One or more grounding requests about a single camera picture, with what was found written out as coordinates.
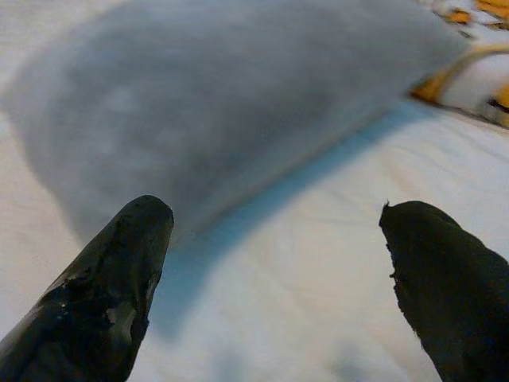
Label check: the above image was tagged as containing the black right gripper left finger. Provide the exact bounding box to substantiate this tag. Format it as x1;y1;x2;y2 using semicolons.
0;194;175;382

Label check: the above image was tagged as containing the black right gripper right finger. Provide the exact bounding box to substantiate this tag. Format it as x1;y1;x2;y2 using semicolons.
379;200;509;382

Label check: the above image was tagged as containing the yellow cartoon egg print blanket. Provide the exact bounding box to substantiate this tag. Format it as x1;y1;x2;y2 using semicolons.
409;0;509;128

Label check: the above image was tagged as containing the grey pillow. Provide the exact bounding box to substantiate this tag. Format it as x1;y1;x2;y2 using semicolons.
0;0;474;347

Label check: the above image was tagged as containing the white quilted mattress pad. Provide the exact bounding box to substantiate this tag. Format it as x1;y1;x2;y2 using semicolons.
0;0;509;382

